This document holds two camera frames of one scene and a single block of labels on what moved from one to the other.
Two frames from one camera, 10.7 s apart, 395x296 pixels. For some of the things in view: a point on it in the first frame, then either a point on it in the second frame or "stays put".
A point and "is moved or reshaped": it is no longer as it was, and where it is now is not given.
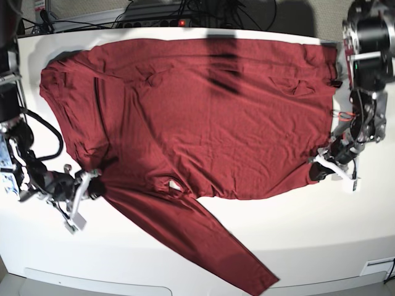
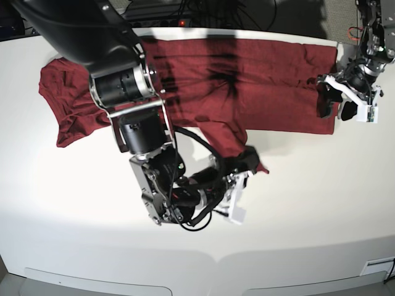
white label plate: [376, 266] stays put
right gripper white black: [339, 157] → [360, 89]
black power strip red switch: [154, 23] stays put
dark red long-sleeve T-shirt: [161, 123] is moved or reshaped
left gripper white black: [63, 186] → [222, 191]
